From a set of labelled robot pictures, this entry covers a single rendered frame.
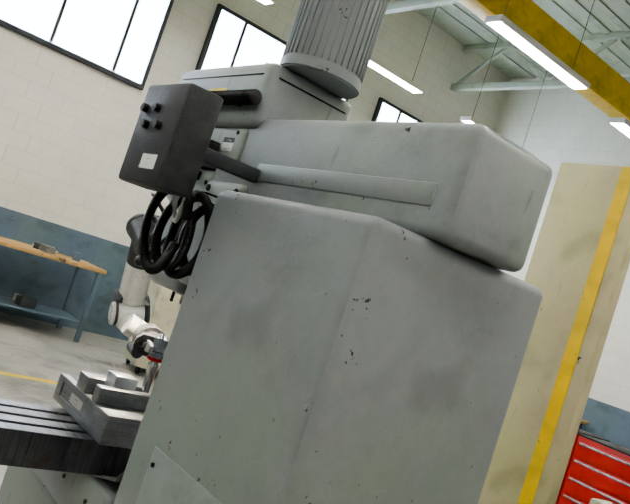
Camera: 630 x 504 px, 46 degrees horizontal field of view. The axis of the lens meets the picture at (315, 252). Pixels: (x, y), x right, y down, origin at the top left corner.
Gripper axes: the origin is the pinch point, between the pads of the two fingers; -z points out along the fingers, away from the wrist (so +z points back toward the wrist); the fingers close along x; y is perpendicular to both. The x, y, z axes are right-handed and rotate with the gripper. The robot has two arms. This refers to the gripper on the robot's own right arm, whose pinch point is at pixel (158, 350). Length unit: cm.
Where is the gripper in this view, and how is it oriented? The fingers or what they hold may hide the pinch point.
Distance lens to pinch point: 211.7
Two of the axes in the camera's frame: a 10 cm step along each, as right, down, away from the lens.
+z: -3.8, -0.9, 9.2
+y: -3.2, 9.5, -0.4
